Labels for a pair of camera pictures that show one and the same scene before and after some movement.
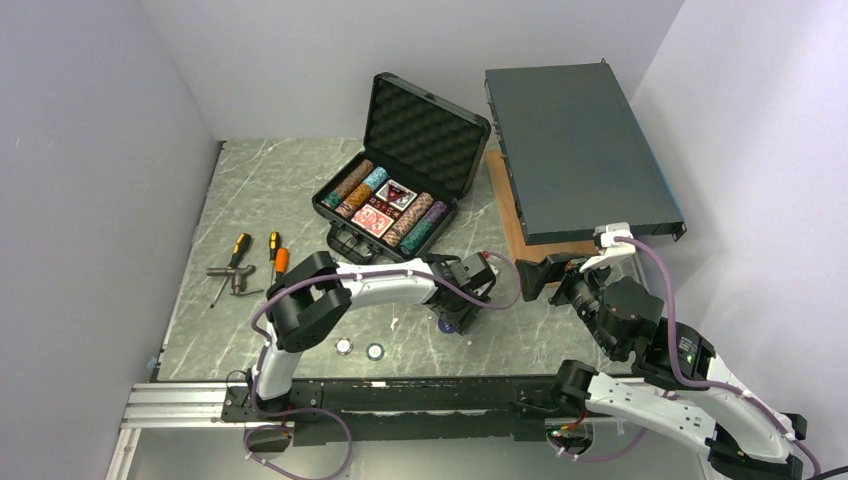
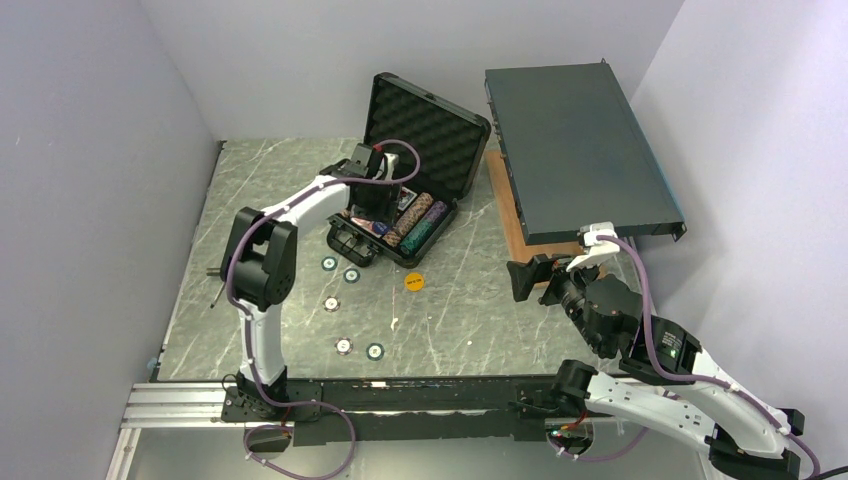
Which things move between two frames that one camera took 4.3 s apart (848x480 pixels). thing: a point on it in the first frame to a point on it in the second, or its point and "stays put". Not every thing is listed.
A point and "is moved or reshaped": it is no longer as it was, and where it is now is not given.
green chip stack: (418, 237) stays put
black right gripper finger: (534, 275) stays put
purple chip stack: (435, 211) stays put
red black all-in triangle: (394, 192) is moved or reshaped
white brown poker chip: (343, 346) stays put
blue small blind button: (445, 327) to (380, 228)
